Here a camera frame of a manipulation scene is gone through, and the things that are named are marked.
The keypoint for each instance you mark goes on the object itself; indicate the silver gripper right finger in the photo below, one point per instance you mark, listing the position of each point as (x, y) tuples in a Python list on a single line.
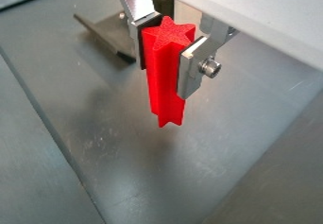
[(197, 58)]

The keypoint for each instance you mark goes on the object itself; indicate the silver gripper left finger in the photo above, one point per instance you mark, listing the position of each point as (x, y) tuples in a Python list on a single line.
[(142, 16)]

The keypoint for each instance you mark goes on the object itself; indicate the red star-shaped peg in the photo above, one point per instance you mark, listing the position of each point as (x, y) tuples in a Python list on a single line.
[(165, 41)]

